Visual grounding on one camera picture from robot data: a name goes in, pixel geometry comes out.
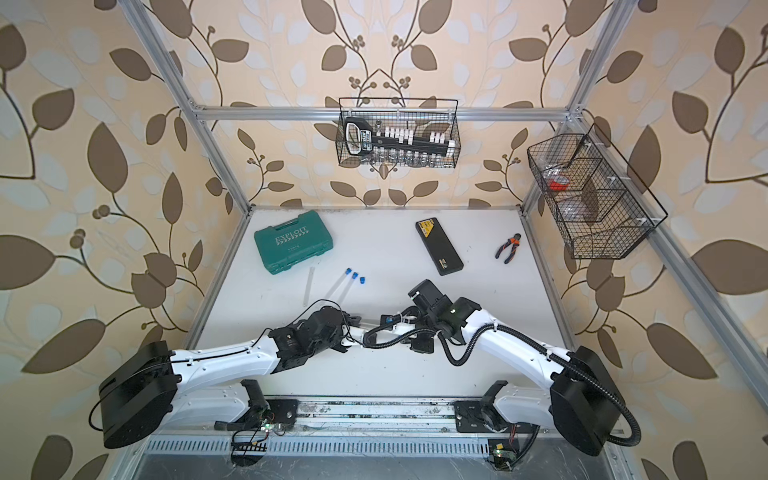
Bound black corrugated cable right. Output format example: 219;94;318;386
361;305;643;448

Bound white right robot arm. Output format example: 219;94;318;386
408;280;642;456

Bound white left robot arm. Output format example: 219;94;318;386
96;306;362;449

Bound black wire basket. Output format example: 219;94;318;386
527;124;668;260
335;96;461;169

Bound black wire basket right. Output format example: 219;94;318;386
527;124;668;260

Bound aluminium frame rear crossbar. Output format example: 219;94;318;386
191;106;571;123

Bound aluminium frame post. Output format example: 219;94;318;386
518;0;637;217
118;0;251;216

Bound black wire basket rear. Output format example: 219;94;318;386
335;96;461;169

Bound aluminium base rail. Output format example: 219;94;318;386
119;394;625;460

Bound aluminium frame post right rear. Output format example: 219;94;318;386
518;0;637;217

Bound black flat tool case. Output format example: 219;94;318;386
415;217;464;276

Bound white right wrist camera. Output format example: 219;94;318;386
380;311;421;333

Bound aluminium frame post left rear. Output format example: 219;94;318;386
118;0;251;216

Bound green plastic tool case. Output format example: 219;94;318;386
254;211;333;275

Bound orange black pliers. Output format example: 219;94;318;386
495;233;522;264

